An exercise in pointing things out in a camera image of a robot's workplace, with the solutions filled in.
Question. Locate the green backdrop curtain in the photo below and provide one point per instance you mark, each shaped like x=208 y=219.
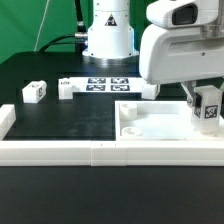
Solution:
x=27 y=25

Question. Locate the white square tabletop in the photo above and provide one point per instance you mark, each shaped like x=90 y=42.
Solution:
x=158 y=120

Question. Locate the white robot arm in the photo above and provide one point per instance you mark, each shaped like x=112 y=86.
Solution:
x=110 y=37

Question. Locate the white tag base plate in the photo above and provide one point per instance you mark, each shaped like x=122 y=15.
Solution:
x=107 y=84

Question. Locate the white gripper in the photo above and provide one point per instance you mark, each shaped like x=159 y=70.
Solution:
x=183 y=43

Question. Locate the white U-shaped obstacle fence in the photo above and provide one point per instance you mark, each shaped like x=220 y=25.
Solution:
x=105 y=153

